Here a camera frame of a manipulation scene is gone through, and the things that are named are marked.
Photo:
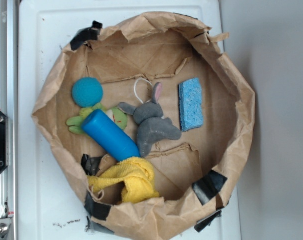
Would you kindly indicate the black tape top left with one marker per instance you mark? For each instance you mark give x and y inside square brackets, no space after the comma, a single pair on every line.
[87,34]

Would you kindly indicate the blue sponge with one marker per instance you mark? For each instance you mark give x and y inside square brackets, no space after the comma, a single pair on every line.
[190,104]

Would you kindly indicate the brown paper bag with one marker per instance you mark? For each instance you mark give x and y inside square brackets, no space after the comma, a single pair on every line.
[128,60]

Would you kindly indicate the aluminium frame rail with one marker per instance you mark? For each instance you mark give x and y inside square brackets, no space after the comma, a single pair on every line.
[9,26]

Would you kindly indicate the black tape inside bag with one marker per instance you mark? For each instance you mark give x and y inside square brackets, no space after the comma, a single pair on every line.
[91,165]

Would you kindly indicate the grey plush bunny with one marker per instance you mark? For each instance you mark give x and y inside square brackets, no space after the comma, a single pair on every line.
[153,127]

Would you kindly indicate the black tape bottom right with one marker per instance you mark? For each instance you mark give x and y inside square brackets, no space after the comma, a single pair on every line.
[209,186]

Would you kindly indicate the black tape bottom left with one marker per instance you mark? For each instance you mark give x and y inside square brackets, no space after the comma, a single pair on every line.
[97,210]

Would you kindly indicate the blue plastic bottle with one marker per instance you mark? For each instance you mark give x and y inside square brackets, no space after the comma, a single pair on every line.
[109,136]

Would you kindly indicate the green plush toy blue head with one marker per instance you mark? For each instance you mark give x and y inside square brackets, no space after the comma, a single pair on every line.
[88,93]

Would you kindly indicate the yellow cloth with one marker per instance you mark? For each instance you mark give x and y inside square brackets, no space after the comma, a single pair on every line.
[138,176]

